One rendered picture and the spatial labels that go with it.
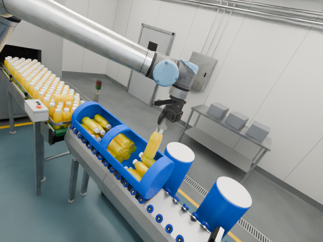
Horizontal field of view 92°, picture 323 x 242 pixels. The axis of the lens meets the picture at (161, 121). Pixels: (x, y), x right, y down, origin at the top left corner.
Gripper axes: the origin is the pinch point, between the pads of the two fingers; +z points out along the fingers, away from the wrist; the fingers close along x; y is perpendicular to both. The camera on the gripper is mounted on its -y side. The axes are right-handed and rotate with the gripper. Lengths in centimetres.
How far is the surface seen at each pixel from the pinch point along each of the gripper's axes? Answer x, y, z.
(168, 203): 12, 21, 51
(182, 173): 50, 11, 53
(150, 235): -7, 24, 60
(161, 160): 4.7, 6.0, 20.3
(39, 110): -24, -93, 35
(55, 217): -17, -66, 144
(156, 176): -3.3, 10.5, 24.7
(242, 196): 56, 58, 39
